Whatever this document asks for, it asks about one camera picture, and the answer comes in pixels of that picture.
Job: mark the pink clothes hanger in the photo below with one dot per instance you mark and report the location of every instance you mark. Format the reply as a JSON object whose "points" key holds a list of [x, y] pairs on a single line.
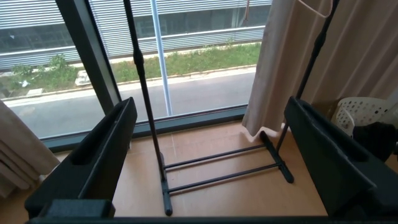
{"points": [[311, 8], [247, 12]]}

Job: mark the window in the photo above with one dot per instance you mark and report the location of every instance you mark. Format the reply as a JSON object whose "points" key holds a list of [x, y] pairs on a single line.
{"points": [[88, 62]]}

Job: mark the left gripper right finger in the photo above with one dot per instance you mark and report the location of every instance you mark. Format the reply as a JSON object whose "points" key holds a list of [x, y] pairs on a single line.
{"points": [[335, 174]]}

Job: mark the black garment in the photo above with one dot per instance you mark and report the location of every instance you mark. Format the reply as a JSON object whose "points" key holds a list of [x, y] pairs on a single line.
{"points": [[374, 140]]}

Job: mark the white laundry basket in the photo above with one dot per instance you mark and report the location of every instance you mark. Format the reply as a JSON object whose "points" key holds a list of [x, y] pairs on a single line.
{"points": [[360, 110]]}

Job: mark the black clothes rack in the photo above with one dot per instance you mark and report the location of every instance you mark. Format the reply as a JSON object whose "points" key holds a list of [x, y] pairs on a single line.
{"points": [[138, 60]]}

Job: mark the beige curtain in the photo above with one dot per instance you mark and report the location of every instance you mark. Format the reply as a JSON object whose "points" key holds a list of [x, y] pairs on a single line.
{"points": [[357, 53], [21, 155]]}

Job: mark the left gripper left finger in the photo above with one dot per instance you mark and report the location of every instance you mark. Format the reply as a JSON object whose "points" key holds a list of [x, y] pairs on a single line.
{"points": [[102, 174]]}

